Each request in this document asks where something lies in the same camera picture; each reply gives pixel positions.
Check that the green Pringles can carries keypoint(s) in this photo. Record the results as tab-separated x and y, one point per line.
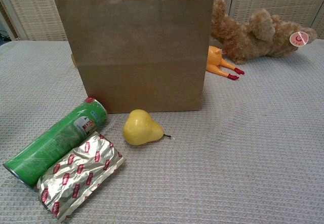
45	148

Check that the yellow pear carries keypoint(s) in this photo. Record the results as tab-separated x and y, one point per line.
139	130

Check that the brown teddy bear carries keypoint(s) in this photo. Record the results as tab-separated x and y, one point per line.
253	39

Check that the orange rubber chicken toy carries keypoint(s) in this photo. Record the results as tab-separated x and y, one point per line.
215	61

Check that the brown paper bag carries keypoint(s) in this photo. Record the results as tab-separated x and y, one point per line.
141	56

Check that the silver foil snack packet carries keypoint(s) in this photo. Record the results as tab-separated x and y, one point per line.
83	173

